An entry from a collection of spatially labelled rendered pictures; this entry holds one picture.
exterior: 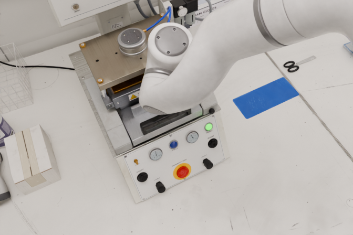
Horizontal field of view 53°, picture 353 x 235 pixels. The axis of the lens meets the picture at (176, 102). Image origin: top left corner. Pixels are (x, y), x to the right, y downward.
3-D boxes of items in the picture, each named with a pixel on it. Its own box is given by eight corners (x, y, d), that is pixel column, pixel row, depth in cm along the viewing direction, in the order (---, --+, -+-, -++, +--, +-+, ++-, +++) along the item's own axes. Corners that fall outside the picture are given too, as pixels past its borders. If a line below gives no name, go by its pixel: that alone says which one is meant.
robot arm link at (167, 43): (180, 96, 73) (190, 57, 76) (188, 72, 61) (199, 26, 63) (141, 86, 73) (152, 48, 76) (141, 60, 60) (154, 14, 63)
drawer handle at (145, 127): (141, 130, 98) (138, 122, 95) (188, 108, 101) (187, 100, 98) (143, 135, 97) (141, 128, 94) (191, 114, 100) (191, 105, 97)
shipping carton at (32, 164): (15, 149, 123) (3, 136, 115) (51, 136, 125) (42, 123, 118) (22, 196, 112) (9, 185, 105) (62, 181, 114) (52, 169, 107)
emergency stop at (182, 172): (177, 177, 110) (174, 168, 108) (188, 172, 111) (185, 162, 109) (179, 180, 109) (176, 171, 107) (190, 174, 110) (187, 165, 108)
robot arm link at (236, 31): (290, 103, 46) (162, 122, 71) (303, 2, 52) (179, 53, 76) (245, 75, 42) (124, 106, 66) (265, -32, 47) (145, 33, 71)
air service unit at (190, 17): (163, 31, 121) (158, -5, 109) (199, 17, 124) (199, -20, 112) (169, 40, 118) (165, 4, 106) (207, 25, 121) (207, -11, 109)
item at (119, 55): (80, 52, 111) (68, 20, 100) (168, 18, 117) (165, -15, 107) (106, 107, 97) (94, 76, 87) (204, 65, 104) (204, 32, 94)
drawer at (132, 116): (100, 78, 115) (94, 62, 109) (160, 53, 120) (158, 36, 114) (134, 147, 99) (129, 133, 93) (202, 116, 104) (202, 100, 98)
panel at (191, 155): (141, 201, 108) (122, 155, 99) (225, 159, 115) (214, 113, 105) (143, 205, 106) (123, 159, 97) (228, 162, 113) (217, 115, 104)
